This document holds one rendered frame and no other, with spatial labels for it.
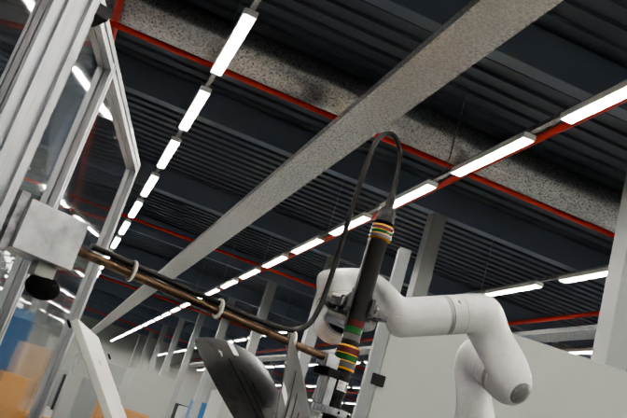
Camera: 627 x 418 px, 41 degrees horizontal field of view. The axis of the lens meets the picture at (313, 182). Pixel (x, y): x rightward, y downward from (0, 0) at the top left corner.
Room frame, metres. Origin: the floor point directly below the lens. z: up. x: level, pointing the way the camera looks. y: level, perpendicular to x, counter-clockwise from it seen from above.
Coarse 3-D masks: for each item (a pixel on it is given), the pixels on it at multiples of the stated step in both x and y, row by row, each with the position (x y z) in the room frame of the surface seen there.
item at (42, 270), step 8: (32, 264) 1.17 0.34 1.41; (40, 264) 1.16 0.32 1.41; (48, 264) 1.16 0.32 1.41; (32, 272) 1.16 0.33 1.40; (40, 272) 1.16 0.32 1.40; (48, 272) 1.17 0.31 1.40; (32, 280) 1.16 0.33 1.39; (40, 280) 1.16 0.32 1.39; (48, 280) 1.17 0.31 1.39; (32, 288) 1.16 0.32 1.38; (40, 288) 1.16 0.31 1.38; (48, 288) 1.16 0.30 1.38; (56, 288) 1.17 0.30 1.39; (32, 296) 1.18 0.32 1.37; (40, 296) 1.17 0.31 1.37; (48, 296) 1.17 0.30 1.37; (56, 296) 1.18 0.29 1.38
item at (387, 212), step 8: (392, 200) 1.53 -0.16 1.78; (384, 208) 1.52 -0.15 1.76; (392, 208) 1.52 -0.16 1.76; (384, 216) 1.52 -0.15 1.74; (392, 216) 1.52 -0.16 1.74; (392, 224) 1.54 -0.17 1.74; (344, 376) 1.52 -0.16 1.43; (336, 384) 1.52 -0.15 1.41; (344, 384) 1.52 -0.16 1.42; (336, 392) 1.52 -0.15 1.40; (344, 392) 1.53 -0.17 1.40; (336, 400) 1.52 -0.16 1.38; (336, 408) 1.52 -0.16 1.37; (328, 416) 1.53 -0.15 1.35
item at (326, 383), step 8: (320, 360) 1.51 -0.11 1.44; (328, 360) 1.49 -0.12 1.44; (336, 360) 1.50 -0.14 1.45; (320, 368) 1.51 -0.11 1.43; (328, 368) 1.49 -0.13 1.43; (336, 368) 1.51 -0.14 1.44; (320, 376) 1.52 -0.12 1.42; (328, 376) 1.50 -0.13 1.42; (336, 376) 1.50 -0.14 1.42; (320, 384) 1.52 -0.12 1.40; (328, 384) 1.50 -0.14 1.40; (320, 392) 1.51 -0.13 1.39; (328, 392) 1.51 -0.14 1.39; (312, 400) 1.52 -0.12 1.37; (320, 400) 1.51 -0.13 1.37; (328, 400) 1.51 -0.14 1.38; (312, 408) 1.53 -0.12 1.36; (320, 408) 1.51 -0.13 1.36; (328, 408) 1.50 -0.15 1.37; (336, 416) 1.52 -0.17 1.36; (344, 416) 1.51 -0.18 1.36
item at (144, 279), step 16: (80, 256) 1.20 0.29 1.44; (96, 256) 1.21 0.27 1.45; (128, 272) 1.24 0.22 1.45; (160, 288) 1.28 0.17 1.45; (176, 288) 1.30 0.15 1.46; (192, 304) 1.32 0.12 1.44; (208, 304) 1.34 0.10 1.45; (240, 320) 1.38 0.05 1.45; (272, 336) 1.42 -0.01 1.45; (304, 352) 1.47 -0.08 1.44; (320, 352) 1.49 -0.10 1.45
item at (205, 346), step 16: (208, 352) 1.49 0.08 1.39; (224, 352) 1.52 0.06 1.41; (240, 352) 1.57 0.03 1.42; (208, 368) 1.47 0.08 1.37; (224, 368) 1.50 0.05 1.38; (240, 368) 1.53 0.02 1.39; (256, 368) 1.58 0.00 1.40; (224, 384) 1.47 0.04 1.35; (240, 384) 1.50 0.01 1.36; (256, 384) 1.53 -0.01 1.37; (272, 384) 1.59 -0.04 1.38; (224, 400) 1.46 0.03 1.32; (240, 400) 1.48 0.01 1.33; (256, 400) 1.50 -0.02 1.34; (272, 400) 1.54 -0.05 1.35; (240, 416) 1.46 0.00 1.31; (256, 416) 1.48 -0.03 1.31; (272, 416) 1.51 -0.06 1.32
